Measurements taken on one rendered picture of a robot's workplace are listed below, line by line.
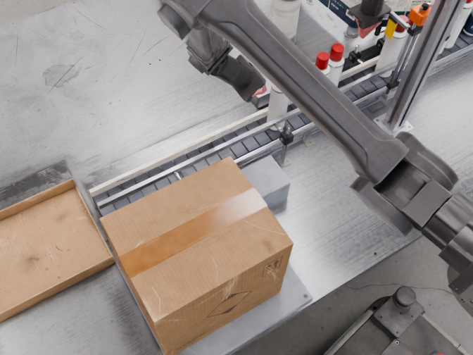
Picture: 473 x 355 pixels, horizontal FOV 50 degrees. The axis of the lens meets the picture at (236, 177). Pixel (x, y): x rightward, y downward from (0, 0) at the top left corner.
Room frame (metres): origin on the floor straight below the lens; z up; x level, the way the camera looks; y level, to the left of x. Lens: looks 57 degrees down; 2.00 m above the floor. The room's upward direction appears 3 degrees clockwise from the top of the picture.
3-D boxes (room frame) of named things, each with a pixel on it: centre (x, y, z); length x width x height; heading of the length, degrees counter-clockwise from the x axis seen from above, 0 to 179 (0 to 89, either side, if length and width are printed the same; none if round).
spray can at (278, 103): (0.91, -0.10, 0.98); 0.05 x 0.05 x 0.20
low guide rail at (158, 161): (0.93, -0.08, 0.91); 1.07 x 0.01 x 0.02; 124
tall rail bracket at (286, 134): (0.82, -0.11, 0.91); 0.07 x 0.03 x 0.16; 34
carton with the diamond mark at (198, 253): (0.44, 0.07, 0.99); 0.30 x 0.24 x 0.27; 124
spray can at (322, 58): (0.97, -0.21, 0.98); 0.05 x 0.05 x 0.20
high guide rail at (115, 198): (0.87, -0.12, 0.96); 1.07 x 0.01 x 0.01; 124
